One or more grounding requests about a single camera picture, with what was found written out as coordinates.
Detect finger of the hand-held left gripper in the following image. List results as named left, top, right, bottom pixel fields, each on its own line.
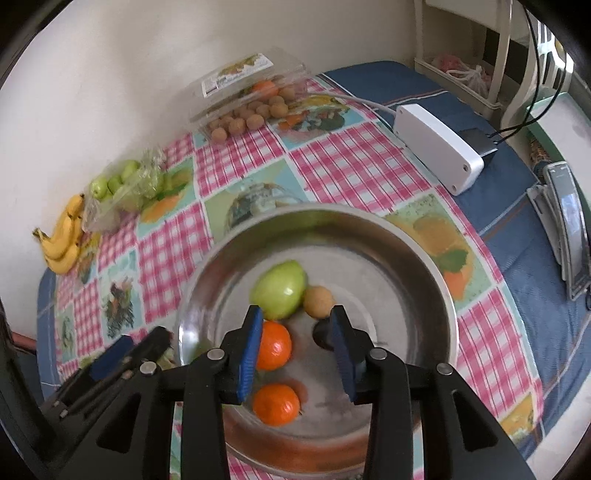
left=54, top=335, right=136, bottom=403
left=65, top=325, right=174, bottom=412

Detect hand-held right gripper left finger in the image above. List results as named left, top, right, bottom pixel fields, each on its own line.
left=65, top=305, right=265, bottom=480

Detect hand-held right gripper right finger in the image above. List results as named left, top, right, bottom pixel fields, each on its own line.
left=329, top=305, right=536, bottom=480

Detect dark purple plum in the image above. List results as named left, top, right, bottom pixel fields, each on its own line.
left=312, top=320, right=338, bottom=352

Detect round brown fruit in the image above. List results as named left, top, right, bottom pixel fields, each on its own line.
left=302, top=285, right=335, bottom=320

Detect stainless steel bowl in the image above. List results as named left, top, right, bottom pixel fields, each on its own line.
left=177, top=206, right=459, bottom=478

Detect pile of small green fruits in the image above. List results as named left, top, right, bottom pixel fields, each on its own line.
left=90, top=159, right=162, bottom=208

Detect yellow banana bunch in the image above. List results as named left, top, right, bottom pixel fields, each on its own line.
left=32, top=194, right=86, bottom=276

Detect clear plastic bag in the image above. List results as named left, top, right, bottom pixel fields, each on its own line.
left=83, top=148, right=167, bottom=234

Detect pink checkered tablecloth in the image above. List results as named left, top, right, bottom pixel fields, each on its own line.
left=54, top=76, right=546, bottom=480

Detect blue blanket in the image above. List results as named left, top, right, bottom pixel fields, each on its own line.
left=36, top=60, right=591, bottom=462

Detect white plastic power box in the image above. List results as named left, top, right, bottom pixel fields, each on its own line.
left=394, top=104, right=485, bottom=196

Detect pile of brown longans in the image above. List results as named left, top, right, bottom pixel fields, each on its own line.
left=210, top=85, right=296, bottom=141

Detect black power adapter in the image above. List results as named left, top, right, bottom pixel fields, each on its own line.
left=458, top=128, right=499, bottom=169

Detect clear plastic clamshell box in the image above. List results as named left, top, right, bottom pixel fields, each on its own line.
left=188, top=46, right=310, bottom=139

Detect white plastic basket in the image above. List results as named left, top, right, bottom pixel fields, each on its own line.
left=414, top=55, right=502, bottom=112

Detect white plastic bag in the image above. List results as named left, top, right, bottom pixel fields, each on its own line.
left=431, top=54, right=492, bottom=95

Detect white board green edge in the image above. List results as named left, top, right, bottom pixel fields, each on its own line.
left=526, top=90, right=591, bottom=162

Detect white chair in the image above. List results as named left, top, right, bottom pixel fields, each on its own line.
left=413, top=0, right=555, bottom=134

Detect reddish brown rail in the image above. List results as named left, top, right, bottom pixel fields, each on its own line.
left=9, top=332, right=38, bottom=352

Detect white cable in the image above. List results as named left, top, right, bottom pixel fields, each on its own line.
left=307, top=93, right=398, bottom=116

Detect black cables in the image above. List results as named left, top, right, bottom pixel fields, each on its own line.
left=489, top=0, right=568, bottom=139

